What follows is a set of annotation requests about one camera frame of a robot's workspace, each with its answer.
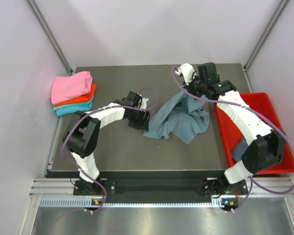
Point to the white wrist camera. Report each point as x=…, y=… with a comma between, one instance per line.
x=186, y=71
x=144, y=103

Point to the folded orange t-shirt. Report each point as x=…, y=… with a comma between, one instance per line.
x=83, y=98

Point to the red plastic bin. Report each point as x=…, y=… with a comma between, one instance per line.
x=231, y=135

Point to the grey-blue shirt in bin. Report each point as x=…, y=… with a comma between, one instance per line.
x=239, y=150

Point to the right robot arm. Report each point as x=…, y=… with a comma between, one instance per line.
x=265, y=146

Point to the grey-blue polo shirt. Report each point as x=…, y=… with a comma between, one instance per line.
x=182, y=116

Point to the folded pink t-shirt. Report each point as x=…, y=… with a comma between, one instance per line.
x=68, y=87

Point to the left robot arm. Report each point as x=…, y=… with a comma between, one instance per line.
x=83, y=131

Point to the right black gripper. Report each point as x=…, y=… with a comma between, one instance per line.
x=188, y=87

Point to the folded teal t-shirt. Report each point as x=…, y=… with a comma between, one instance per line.
x=72, y=108

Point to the grey slotted cable duct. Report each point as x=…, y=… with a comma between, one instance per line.
x=95, y=203

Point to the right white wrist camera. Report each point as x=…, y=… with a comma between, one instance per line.
x=186, y=71

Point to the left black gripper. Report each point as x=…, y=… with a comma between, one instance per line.
x=142, y=123

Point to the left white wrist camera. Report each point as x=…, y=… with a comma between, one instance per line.
x=144, y=103

